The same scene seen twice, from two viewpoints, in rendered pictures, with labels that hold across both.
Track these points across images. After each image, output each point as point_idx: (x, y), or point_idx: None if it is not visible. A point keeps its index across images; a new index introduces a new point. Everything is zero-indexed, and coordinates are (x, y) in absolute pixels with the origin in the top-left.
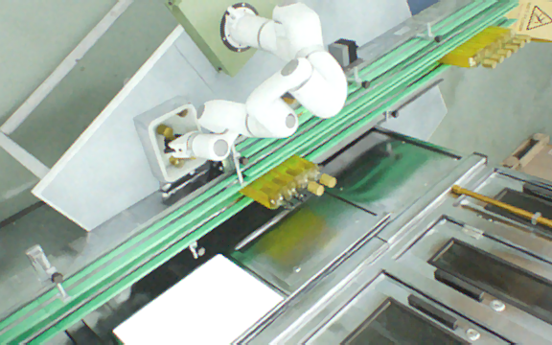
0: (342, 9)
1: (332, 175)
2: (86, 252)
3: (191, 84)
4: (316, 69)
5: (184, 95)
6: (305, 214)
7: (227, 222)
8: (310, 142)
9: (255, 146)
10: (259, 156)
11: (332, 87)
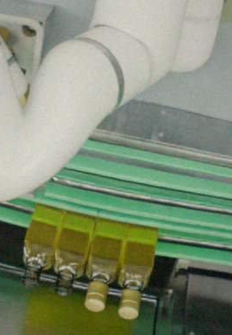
0: None
1: (212, 303)
2: None
3: (86, 4)
4: (39, 77)
5: (67, 12)
6: (85, 311)
7: (24, 227)
8: (198, 231)
9: (85, 160)
10: (101, 184)
11: None
